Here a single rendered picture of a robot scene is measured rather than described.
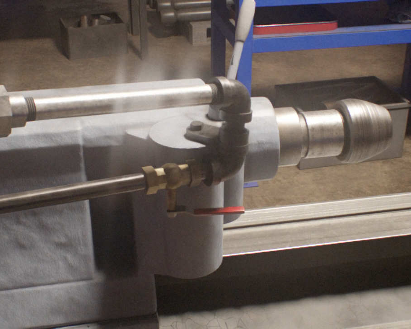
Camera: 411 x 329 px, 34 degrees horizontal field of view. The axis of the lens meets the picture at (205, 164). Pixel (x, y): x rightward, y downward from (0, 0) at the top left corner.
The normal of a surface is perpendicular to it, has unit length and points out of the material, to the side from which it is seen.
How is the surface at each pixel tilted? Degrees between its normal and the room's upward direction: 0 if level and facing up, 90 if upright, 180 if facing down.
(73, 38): 90
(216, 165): 45
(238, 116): 82
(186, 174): 68
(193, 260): 90
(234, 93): 76
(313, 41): 90
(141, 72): 0
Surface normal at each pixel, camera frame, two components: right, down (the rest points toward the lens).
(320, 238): 0.00, -0.88
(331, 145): 0.19, 0.58
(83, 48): 0.34, 0.44
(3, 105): 0.48, -0.17
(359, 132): 0.08, 0.06
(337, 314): -0.21, -0.77
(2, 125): 0.47, 0.57
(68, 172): 0.19, 0.29
